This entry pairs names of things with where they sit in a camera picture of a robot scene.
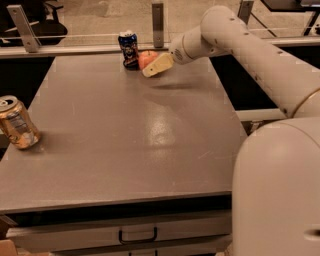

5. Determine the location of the right metal bracket post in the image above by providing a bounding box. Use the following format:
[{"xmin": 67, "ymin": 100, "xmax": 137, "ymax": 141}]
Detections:
[{"xmin": 238, "ymin": 0, "xmax": 254, "ymax": 24}]

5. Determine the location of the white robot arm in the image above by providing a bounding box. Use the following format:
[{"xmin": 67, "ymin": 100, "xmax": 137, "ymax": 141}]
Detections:
[{"xmin": 143, "ymin": 6, "xmax": 320, "ymax": 256}]

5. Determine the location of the left metal bracket post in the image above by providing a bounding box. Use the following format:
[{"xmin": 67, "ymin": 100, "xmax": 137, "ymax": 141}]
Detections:
[{"xmin": 7, "ymin": 5, "xmax": 40, "ymax": 53}]

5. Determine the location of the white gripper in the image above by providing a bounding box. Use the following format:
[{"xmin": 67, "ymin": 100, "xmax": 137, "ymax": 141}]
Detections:
[{"xmin": 142, "ymin": 36, "xmax": 186, "ymax": 77}]

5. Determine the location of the gold soda can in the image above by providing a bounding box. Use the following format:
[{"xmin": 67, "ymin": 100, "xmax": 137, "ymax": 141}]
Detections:
[{"xmin": 0, "ymin": 95, "xmax": 40, "ymax": 150}]

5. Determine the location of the grey drawer with black handle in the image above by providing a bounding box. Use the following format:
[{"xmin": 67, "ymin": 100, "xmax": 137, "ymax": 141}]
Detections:
[{"xmin": 7, "ymin": 210, "xmax": 232, "ymax": 252}]

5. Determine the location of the middle metal bracket post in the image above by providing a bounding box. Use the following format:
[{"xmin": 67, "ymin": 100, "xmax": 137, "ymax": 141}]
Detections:
[{"xmin": 152, "ymin": 2, "xmax": 164, "ymax": 48}]

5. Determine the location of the blue pepsi can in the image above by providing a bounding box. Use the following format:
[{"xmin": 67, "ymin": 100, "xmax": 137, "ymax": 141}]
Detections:
[{"xmin": 118, "ymin": 30, "xmax": 139, "ymax": 70}]

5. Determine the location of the lower grey drawer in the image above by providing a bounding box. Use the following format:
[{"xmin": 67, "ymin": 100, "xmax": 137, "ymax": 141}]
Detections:
[{"xmin": 50, "ymin": 235, "xmax": 231, "ymax": 256}]

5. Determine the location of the metal bracket post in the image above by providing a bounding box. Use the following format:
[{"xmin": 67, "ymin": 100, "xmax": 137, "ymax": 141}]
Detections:
[
  {"xmin": 238, "ymin": 0, "xmax": 254, "ymax": 24},
  {"xmin": 7, "ymin": 5, "xmax": 40, "ymax": 53},
  {"xmin": 152, "ymin": 2, "xmax": 164, "ymax": 48}
]

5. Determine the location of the red apple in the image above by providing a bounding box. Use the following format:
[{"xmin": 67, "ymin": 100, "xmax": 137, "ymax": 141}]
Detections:
[{"xmin": 138, "ymin": 50, "xmax": 158, "ymax": 70}]

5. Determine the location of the black office chair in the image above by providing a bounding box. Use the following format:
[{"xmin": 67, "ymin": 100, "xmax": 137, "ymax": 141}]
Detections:
[{"xmin": 0, "ymin": 0, "xmax": 68, "ymax": 47}]

